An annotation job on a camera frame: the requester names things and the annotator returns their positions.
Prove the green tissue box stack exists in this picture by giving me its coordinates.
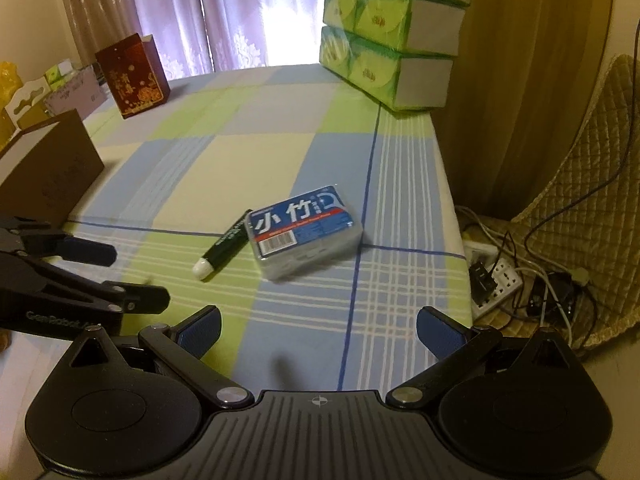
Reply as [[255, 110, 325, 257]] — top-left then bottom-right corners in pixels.
[[319, 0, 471, 112]]

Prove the quilted beige chair cover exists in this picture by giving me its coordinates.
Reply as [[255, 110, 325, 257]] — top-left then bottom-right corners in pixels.
[[483, 54, 639, 350]]

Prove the brown cardboard storage box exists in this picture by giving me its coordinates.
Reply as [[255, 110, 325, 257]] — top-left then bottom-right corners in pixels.
[[0, 110, 104, 226]]

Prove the purple curtain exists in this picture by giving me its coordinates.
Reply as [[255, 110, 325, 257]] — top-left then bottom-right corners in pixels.
[[62, 0, 324, 79]]

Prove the checked tablecloth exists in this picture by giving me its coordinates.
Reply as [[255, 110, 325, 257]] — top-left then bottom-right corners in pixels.
[[70, 65, 471, 392]]

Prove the blue white tissue pack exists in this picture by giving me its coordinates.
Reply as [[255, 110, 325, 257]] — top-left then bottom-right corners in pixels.
[[244, 185, 363, 281]]

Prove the yellow plastic bag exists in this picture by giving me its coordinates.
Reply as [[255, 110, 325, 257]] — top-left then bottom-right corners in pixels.
[[0, 61, 23, 146]]

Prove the lilac paper gift bag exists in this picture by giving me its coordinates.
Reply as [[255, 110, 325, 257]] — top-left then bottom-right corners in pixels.
[[44, 66, 106, 119]]

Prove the green white tube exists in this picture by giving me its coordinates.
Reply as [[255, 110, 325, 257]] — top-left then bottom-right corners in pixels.
[[192, 209, 250, 281]]

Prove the red gold gift box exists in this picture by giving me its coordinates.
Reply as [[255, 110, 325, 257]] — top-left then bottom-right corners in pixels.
[[96, 34, 170, 119]]

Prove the white power strip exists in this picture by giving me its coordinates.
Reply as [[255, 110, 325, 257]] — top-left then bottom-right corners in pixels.
[[463, 240, 524, 320]]

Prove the brown white cutout carton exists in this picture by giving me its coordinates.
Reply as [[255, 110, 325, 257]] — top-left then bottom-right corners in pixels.
[[6, 76, 50, 130]]

